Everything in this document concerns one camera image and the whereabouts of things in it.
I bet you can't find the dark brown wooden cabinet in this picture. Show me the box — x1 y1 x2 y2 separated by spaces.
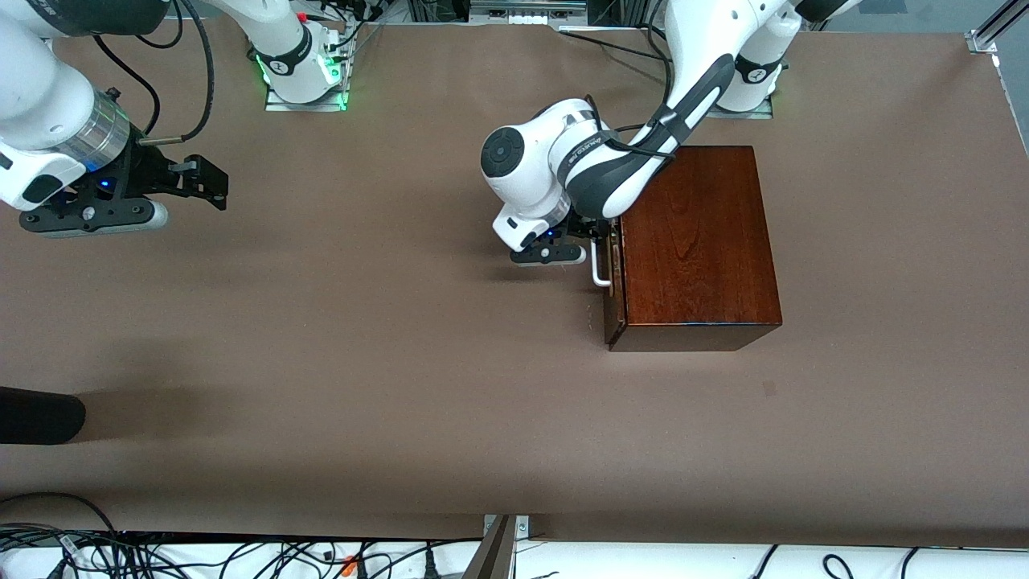
609 145 784 353

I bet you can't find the silver beam bracket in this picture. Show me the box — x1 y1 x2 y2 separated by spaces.
483 515 531 541

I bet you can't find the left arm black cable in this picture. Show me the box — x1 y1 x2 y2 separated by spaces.
585 0 680 159

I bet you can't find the long black table cable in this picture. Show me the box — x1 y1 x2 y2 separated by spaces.
559 28 668 61

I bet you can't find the black arched cable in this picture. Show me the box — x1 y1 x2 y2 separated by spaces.
0 491 120 536

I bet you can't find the wooden drawer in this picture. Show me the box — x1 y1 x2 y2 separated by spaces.
603 217 626 348

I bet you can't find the dark aluminium beam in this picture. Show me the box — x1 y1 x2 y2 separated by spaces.
462 515 517 579

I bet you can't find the right arm black connector cable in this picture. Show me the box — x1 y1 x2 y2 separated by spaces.
138 0 216 146

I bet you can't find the black cylindrical object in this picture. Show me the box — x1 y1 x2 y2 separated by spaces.
0 386 87 446

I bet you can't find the black cable tangle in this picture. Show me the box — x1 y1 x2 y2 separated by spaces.
0 523 483 579

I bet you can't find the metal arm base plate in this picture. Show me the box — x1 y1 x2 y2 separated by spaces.
265 80 348 112
724 96 774 120

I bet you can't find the aluminium corner extrusion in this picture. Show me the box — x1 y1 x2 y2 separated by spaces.
965 0 1029 55

